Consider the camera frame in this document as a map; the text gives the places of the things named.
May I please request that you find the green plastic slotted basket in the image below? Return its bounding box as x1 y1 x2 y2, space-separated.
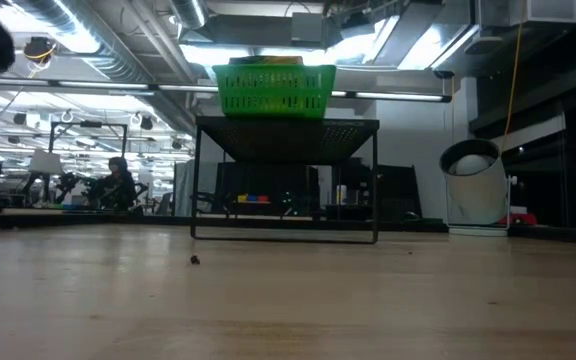
211 62 338 120

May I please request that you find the black perforated metal desk shelf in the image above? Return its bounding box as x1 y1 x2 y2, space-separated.
190 115 381 246

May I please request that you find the grey ceiling box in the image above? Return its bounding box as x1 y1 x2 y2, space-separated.
290 12 325 45

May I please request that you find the person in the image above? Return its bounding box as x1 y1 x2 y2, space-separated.
89 155 139 212

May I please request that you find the white round floor fan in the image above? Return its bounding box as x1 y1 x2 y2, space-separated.
438 138 519 237

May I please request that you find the long ceiling light strip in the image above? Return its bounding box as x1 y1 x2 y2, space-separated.
0 77 453 104

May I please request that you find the red background object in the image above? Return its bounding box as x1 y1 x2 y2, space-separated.
497 211 539 227

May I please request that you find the white lamp shade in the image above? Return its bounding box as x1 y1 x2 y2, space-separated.
27 149 64 177

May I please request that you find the black ceiling dome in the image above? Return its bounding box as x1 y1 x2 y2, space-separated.
21 35 59 66

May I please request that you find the yellow hanging cable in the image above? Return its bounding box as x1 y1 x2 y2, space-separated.
501 0 528 151

